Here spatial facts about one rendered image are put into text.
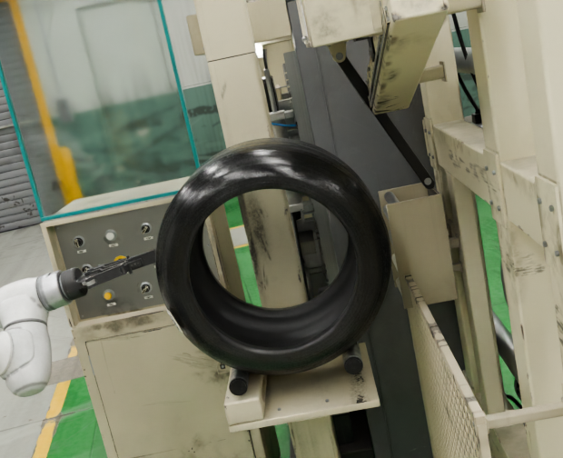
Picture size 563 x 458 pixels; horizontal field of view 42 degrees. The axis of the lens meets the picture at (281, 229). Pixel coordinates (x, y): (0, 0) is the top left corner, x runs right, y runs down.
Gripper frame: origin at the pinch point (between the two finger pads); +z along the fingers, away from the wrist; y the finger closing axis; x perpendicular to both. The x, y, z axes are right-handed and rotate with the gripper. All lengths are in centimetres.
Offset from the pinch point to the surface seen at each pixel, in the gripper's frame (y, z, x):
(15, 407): 214, -165, 100
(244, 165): -10.1, 32.4, -14.6
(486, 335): 21, 76, 56
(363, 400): -9, 40, 48
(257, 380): -0.5, 15.5, 38.8
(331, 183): -11, 49, -5
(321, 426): 27, 23, 70
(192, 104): 878, -107, -12
